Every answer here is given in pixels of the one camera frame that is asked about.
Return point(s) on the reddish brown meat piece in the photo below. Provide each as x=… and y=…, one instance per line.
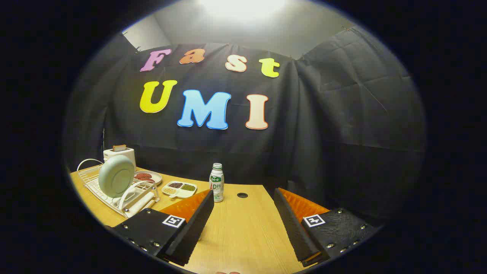
x=149, y=180
x=142, y=176

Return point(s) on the pile of dark beans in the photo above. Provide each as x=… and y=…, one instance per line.
x=175, y=185

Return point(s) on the white divided snack tray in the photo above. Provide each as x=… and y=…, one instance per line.
x=183, y=193

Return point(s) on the white green-label drink bottle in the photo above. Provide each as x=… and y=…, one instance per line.
x=217, y=186

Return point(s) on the pale green round plate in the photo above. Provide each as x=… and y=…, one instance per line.
x=114, y=179

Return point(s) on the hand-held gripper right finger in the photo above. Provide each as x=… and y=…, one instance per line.
x=295, y=232

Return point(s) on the pile of yellow beans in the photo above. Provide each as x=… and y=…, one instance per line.
x=169, y=191

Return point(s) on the black backdrop cloth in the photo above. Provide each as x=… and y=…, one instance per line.
x=327, y=125

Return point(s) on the white toaster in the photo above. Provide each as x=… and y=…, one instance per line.
x=127, y=156

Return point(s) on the brown toast slice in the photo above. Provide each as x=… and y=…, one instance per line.
x=119, y=148

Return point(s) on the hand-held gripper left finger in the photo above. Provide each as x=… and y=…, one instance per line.
x=194, y=232

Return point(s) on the pile of green beans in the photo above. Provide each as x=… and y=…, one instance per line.
x=188, y=187

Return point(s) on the small white meat dish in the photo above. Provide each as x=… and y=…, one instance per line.
x=156, y=177

